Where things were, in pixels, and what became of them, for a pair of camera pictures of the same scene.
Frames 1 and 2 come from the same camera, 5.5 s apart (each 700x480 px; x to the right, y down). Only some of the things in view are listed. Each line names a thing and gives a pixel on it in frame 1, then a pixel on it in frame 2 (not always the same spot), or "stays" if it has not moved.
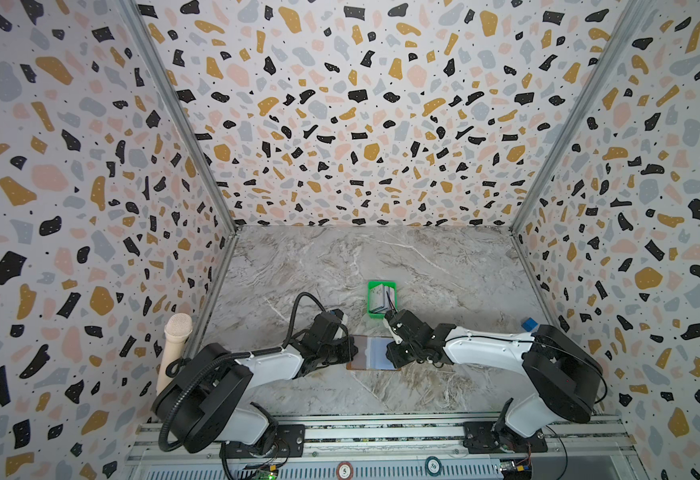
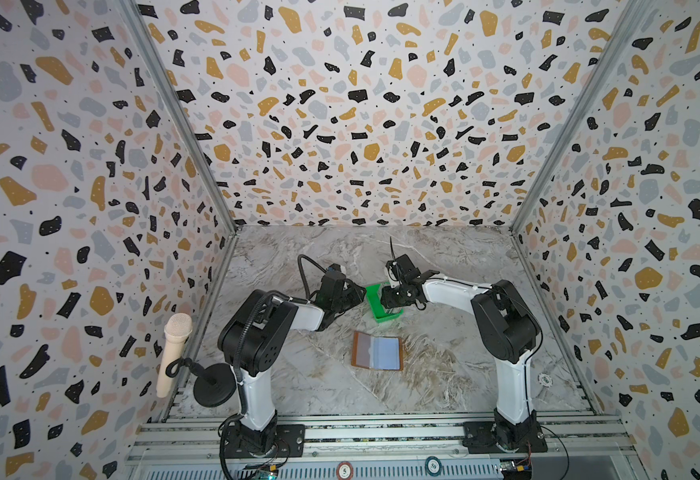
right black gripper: x=403 y=335 -> x=392 y=294
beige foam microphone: x=177 y=328 stays
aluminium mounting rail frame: x=593 y=449 stays
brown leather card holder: x=371 y=353 stays
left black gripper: x=349 y=352 -> x=357 y=292
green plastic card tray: x=382 y=298 stays
